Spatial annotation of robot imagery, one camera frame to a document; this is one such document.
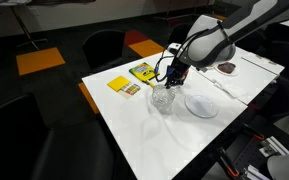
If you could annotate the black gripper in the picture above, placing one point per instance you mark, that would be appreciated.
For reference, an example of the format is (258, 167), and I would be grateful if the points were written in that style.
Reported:
(180, 70)

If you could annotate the cut crystal glass jar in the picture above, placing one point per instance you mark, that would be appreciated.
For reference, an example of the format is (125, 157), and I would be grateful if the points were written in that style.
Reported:
(164, 98)

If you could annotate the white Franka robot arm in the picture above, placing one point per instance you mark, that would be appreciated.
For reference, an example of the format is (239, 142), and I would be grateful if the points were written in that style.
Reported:
(217, 46)

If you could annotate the clear round glass lid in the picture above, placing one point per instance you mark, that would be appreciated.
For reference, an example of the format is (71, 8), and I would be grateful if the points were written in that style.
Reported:
(201, 106)

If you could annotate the yellow green crayon box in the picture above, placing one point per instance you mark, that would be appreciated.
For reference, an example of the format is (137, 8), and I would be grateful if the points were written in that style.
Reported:
(142, 71)

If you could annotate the white card with colour stripes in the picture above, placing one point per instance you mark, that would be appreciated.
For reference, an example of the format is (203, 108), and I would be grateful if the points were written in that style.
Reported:
(130, 90)

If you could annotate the black office chair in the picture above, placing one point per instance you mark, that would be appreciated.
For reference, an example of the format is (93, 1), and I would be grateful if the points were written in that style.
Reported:
(179, 33)
(50, 146)
(284, 100)
(102, 50)

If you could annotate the dark brown crossed bread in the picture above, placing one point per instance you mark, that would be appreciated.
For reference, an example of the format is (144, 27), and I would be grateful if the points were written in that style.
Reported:
(226, 67)

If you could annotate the yellow sticky note pad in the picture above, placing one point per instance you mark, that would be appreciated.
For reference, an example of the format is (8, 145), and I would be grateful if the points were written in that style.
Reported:
(118, 83)

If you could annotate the white round plate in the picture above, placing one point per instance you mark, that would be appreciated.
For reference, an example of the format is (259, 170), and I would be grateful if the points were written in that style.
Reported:
(237, 70)

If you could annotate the orange black clamp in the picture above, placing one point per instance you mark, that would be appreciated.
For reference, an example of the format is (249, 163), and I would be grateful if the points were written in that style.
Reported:
(229, 163)
(254, 134)

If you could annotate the black perforated breadboard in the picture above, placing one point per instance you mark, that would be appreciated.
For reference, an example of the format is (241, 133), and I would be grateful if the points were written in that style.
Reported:
(247, 156)

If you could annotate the black tripod stand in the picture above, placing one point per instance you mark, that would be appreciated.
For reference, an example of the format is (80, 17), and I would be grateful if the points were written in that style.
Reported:
(25, 30)

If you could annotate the silver aluminium rail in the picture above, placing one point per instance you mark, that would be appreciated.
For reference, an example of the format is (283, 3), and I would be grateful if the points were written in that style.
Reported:
(274, 146)

